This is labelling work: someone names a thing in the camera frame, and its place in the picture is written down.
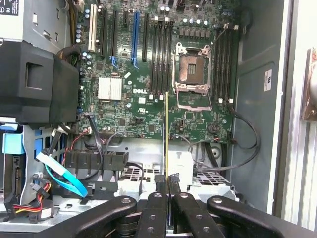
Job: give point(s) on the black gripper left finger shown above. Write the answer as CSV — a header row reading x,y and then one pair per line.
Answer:
x,y
153,218

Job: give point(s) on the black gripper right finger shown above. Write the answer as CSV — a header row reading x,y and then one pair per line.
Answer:
x,y
193,218

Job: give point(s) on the silver disk bay cage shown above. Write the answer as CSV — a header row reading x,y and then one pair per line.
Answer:
x,y
141,148

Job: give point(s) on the coin cell battery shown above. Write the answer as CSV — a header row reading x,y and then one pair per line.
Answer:
x,y
213,127

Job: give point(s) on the green Dell motherboard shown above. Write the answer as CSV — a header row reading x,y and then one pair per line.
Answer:
x,y
148,116

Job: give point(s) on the metal socket cover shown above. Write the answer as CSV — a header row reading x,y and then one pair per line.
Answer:
x,y
195,108

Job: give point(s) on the silver chipset heatsink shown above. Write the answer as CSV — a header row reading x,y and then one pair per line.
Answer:
x,y
109,89

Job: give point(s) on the CPU socket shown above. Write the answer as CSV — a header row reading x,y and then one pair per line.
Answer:
x,y
193,67

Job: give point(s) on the black RAM slot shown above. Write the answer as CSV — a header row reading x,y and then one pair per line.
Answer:
x,y
158,54
228,64
171,54
218,64
164,54
233,64
223,64
153,54

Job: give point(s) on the open black PC case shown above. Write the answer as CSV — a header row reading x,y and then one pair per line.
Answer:
x,y
257,74

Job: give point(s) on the long black expansion slot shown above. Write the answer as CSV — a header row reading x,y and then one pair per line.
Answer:
x,y
103,32
145,37
114,32

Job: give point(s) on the black plastic shroud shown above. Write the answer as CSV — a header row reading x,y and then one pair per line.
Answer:
x,y
15,99

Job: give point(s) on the blue expansion slot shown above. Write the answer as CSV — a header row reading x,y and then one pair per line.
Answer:
x,y
135,34

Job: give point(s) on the thin locking lever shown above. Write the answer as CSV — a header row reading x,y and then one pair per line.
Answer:
x,y
220,32

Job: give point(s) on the white expansion slot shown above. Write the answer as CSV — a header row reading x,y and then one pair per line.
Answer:
x,y
92,27

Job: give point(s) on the short black expansion slot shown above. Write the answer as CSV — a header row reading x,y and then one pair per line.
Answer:
x,y
126,19

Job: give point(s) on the grey power supply unit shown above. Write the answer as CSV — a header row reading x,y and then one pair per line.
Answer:
x,y
47,15

